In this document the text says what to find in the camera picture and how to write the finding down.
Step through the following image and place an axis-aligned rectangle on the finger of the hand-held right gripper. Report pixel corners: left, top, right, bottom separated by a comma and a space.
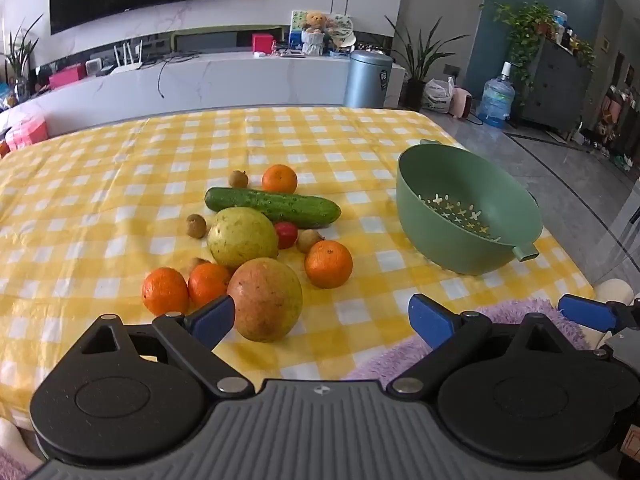
557, 294, 618, 333

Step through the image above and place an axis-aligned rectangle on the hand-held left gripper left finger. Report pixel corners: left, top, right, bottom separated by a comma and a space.
75, 295, 256, 400

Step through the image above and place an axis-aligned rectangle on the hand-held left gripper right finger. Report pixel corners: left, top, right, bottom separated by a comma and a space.
388, 294, 567, 400

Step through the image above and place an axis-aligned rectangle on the orange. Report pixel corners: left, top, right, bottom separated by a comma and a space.
262, 164, 299, 195
188, 262, 232, 309
141, 267, 190, 317
304, 240, 354, 289

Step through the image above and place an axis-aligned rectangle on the red-green mango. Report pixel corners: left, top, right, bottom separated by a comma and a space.
226, 257, 304, 343

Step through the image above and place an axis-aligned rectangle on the yellow-green pear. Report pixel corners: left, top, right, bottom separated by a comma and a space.
207, 207, 280, 269

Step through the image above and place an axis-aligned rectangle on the green colander bowl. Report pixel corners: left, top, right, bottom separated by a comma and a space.
396, 139, 544, 276

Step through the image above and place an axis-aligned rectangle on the red cherry tomato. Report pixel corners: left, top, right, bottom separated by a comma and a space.
274, 221, 299, 250

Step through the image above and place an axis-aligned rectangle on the green cucumber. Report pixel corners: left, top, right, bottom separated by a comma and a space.
204, 187, 343, 229

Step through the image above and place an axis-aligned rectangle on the yellow checkered tablecloth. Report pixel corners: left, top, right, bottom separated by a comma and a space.
0, 106, 596, 431

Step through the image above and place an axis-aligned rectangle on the cluttered shoe shelf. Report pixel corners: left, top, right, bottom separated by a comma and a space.
597, 85, 640, 171

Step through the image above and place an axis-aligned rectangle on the pink heater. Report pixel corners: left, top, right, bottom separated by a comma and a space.
450, 87, 473, 120

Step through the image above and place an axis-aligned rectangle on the white plastic bag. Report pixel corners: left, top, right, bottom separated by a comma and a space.
422, 77, 456, 113

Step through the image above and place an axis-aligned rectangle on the tall plant in black pot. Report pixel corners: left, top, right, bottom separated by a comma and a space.
385, 15, 471, 112

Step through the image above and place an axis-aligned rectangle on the grey cabinet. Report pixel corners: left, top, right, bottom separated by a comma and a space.
520, 40, 593, 133

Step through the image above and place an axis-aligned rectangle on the blue water bottle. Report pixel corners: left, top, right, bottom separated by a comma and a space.
481, 61, 516, 128

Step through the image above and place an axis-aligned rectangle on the white television console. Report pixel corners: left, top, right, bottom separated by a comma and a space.
0, 52, 406, 137

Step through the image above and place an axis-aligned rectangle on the blue-grey trash can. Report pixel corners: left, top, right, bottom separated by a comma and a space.
343, 50, 394, 109

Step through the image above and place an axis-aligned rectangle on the stack of pink packets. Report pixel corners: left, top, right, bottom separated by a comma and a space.
6, 114, 48, 151

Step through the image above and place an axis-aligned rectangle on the white router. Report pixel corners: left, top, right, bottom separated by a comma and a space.
109, 40, 146, 74

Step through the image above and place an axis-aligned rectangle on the pink box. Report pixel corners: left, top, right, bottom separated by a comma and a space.
48, 66, 87, 90

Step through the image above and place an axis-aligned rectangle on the trailing ivy plant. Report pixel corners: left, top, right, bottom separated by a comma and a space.
482, 2, 556, 106

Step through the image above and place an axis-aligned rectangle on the printed gift box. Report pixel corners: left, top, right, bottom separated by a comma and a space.
290, 10, 357, 52

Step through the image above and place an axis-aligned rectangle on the brown teddy bear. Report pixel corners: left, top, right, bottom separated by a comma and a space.
300, 10, 331, 56

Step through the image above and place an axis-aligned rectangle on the thin-leaved potted plant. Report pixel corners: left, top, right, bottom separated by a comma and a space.
2, 15, 43, 103

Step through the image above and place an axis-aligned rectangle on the cream chair post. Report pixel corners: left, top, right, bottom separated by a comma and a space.
0, 417, 31, 461
595, 280, 637, 307

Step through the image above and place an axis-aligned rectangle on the black cable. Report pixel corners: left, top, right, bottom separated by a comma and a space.
157, 52, 201, 99

